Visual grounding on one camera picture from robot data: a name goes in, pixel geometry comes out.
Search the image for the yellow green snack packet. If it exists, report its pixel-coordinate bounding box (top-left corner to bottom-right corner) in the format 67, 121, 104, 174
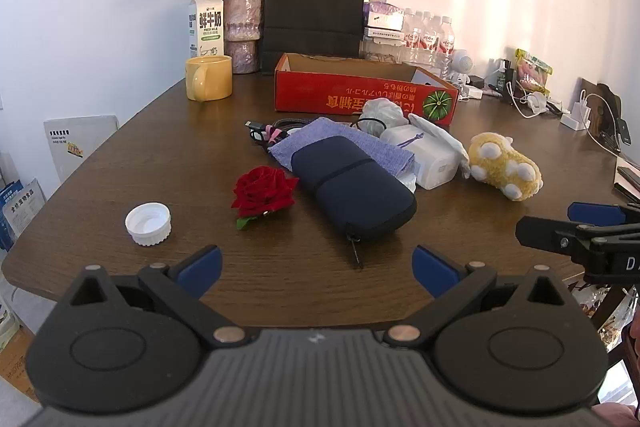
515, 48, 554, 95

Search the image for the purple tissue pack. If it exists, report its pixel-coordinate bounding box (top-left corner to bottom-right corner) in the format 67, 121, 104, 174
362, 0, 405, 30

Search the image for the braided charging cable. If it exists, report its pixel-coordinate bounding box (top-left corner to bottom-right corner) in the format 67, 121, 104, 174
245, 118, 321, 148

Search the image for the white wet wipes pack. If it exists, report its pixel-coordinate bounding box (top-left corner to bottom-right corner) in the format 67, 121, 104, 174
407, 113, 472, 180

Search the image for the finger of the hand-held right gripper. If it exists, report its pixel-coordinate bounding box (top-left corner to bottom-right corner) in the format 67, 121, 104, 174
515, 216, 597, 266
567, 202, 640, 228

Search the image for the white milk carton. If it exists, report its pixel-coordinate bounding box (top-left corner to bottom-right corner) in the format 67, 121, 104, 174
188, 0, 224, 58

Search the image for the flat white carton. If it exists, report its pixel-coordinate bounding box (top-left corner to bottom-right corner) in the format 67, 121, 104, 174
364, 27, 405, 42

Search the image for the clear plastic bag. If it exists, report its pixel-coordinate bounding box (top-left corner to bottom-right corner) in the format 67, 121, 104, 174
361, 98, 408, 130

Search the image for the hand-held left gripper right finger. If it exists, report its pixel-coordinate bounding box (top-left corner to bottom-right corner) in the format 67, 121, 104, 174
382, 245, 583, 350

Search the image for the red artificial rose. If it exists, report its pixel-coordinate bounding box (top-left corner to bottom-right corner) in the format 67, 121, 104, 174
231, 166, 300, 231

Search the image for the white paper bag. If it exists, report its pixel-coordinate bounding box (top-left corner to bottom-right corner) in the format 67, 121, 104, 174
43, 115, 120, 182

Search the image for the clear jar of seeds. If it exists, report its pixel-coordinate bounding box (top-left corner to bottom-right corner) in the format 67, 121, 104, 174
361, 38, 404, 64

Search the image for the purple glazed vase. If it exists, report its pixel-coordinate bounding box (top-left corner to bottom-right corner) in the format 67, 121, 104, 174
218, 0, 266, 74

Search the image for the red cardboard box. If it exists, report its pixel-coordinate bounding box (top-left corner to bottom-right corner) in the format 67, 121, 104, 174
274, 53, 460, 128

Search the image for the purple knitted cloth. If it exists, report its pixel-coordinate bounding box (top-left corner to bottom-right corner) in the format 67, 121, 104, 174
267, 117, 416, 180

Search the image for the white bottle cap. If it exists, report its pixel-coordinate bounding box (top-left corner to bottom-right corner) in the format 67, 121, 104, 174
125, 203, 172, 248

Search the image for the yellow mug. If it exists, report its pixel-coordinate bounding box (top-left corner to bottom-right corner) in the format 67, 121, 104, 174
185, 55, 234, 102

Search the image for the yellow plush toy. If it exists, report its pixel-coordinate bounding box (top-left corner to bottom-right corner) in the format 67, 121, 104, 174
467, 132, 543, 202

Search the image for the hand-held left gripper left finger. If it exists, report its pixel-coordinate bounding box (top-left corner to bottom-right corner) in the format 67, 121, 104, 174
59, 245, 260, 349

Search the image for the black flat device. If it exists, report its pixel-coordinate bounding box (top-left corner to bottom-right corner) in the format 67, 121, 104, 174
612, 166, 640, 204

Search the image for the white round speaker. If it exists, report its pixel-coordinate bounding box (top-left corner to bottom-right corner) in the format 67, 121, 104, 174
447, 49, 476, 88

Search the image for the navy zip pouch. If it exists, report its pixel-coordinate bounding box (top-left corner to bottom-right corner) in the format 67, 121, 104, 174
290, 136, 418, 269

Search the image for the dark small bottle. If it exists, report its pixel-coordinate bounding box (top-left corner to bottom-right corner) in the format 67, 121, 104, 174
495, 59, 516, 92

